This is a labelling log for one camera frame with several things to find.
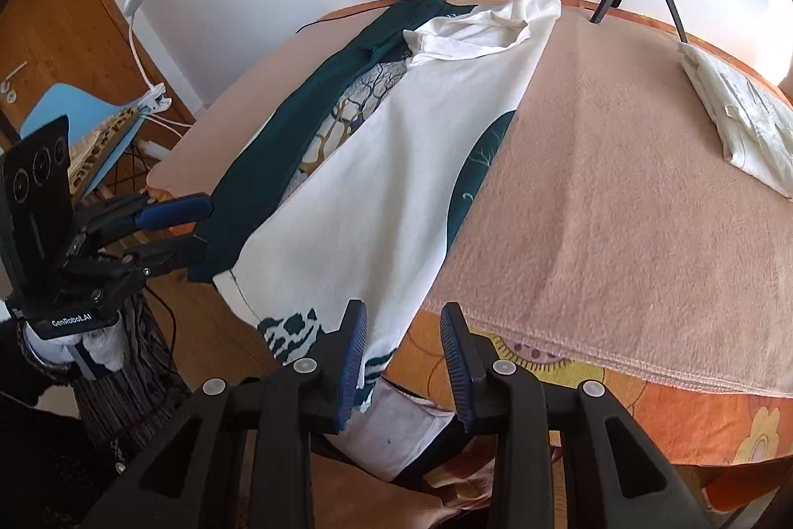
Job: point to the wooden rack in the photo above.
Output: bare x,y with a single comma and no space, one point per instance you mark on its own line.
102,138

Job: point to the white cloth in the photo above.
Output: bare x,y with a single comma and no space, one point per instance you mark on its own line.
396,430

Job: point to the blue chair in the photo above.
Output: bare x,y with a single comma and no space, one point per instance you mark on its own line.
68,98

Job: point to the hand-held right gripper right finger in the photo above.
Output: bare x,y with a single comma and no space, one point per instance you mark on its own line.
455,368

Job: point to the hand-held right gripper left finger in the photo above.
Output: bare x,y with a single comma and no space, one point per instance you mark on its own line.
353,368

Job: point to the white and teal printed shirt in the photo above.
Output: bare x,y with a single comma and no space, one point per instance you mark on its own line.
384,163

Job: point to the pink blanket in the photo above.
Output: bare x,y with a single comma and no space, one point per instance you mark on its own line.
619,194

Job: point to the folded white clothes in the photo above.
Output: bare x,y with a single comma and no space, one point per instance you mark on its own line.
743,120

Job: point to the peach cloth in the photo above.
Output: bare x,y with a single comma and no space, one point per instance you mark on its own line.
372,498

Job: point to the orange floral tablecloth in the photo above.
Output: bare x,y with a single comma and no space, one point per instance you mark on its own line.
681,423

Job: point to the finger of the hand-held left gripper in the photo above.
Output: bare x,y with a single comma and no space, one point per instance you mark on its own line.
173,210
173,253

